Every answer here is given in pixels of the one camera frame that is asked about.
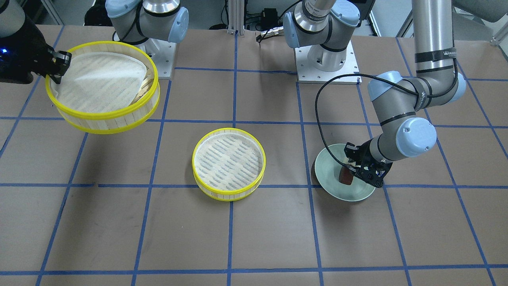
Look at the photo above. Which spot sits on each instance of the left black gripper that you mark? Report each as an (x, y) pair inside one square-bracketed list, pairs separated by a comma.
[(363, 155)]

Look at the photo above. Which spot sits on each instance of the yellow steamer layer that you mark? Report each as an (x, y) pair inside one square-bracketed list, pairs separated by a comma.
[(109, 88), (228, 164)]

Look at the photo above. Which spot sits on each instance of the brown bun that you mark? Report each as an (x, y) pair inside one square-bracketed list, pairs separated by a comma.
[(346, 176)]

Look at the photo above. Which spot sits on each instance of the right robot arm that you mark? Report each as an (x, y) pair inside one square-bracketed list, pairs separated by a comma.
[(154, 26)]

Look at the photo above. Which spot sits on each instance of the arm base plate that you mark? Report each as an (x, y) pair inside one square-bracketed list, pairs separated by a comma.
[(162, 54), (316, 65)]

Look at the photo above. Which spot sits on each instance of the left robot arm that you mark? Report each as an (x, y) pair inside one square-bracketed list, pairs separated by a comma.
[(326, 26)]

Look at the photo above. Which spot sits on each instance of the aluminium frame post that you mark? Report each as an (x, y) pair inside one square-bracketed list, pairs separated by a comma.
[(236, 17)]

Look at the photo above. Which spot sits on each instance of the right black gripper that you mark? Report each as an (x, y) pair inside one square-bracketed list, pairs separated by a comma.
[(24, 48)]

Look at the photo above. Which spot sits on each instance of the light green plate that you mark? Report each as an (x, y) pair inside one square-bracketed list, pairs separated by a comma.
[(327, 172)]

